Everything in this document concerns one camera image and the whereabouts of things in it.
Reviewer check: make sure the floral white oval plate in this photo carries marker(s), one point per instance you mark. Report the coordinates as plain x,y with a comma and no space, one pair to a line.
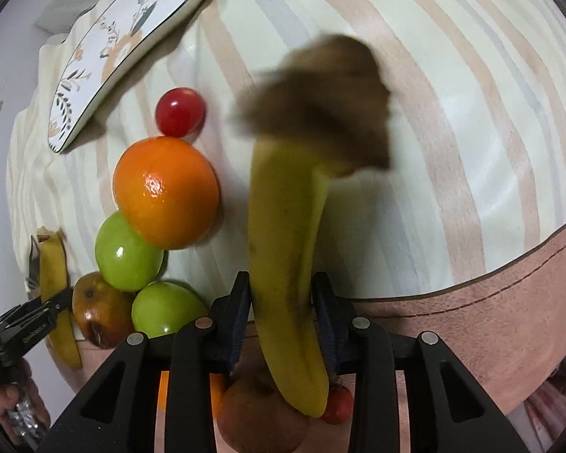
105,43

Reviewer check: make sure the small yellow banana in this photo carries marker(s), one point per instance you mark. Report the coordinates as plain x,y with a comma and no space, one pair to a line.
53,279

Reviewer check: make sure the striped cream blanket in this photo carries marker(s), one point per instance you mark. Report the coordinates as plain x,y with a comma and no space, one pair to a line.
454,112

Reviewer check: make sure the orange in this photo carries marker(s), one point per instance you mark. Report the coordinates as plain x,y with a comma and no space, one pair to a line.
167,190
191,394

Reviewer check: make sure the bruised brown red apple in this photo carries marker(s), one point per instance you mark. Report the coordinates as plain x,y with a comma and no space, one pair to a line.
102,312

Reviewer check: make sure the green apple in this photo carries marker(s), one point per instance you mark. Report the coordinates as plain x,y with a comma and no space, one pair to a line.
126,260
164,307

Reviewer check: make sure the long yellow banana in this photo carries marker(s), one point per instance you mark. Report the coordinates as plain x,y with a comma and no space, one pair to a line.
287,193

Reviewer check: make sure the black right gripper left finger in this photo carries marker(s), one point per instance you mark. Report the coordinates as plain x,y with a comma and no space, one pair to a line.
116,409

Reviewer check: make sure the left hand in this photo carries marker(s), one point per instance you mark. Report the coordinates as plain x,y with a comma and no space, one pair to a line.
10,396

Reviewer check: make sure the red cherry tomato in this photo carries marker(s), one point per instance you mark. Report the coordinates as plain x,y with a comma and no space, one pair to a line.
340,404
180,112

